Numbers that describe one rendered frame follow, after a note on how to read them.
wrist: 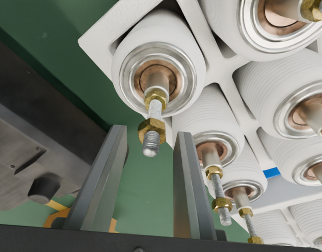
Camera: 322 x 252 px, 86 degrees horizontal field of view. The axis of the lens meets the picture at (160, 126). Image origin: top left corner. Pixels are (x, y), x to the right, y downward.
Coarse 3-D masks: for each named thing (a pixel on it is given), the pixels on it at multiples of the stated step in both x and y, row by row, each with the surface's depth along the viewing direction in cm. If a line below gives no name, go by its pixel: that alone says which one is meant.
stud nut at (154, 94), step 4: (152, 92) 14; (156, 92) 13; (160, 92) 14; (148, 96) 13; (152, 96) 13; (156, 96) 13; (160, 96) 13; (164, 96) 14; (144, 100) 14; (148, 100) 14; (160, 100) 14; (164, 100) 13; (148, 104) 14; (164, 104) 14; (148, 108) 14; (164, 108) 14
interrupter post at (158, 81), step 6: (156, 72) 16; (150, 78) 15; (156, 78) 15; (162, 78) 15; (150, 84) 14; (156, 84) 14; (162, 84) 14; (168, 84) 16; (150, 90) 14; (162, 90) 14; (168, 90) 15; (144, 96) 14; (168, 96) 14
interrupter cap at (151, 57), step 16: (144, 48) 15; (160, 48) 15; (176, 48) 14; (128, 64) 16; (144, 64) 16; (160, 64) 16; (176, 64) 15; (192, 64) 15; (128, 80) 17; (144, 80) 17; (176, 80) 17; (192, 80) 16; (128, 96) 18; (176, 96) 18; (192, 96) 17; (144, 112) 19
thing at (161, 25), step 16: (144, 16) 24; (160, 16) 19; (176, 16) 22; (144, 32) 14; (160, 32) 14; (176, 32) 15; (128, 48) 15; (192, 48) 15; (112, 64) 17; (112, 80) 18; (176, 112) 19
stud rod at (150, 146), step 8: (152, 104) 13; (160, 104) 13; (152, 112) 12; (160, 112) 13; (144, 136) 11; (152, 136) 10; (144, 144) 10; (152, 144) 10; (144, 152) 10; (152, 152) 10
